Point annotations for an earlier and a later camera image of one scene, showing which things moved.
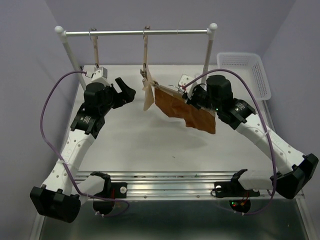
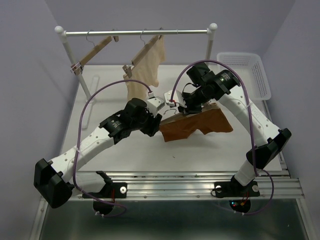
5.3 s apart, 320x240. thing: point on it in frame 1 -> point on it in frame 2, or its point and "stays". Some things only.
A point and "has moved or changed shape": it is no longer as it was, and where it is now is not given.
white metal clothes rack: [63, 34] stays
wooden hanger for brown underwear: [176, 92] -> [208, 107]
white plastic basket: [249, 66] stays
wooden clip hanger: [92, 33] -> [77, 68]
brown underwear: [174, 104] has moved or changed shape
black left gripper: [128, 93] -> [154, 126]
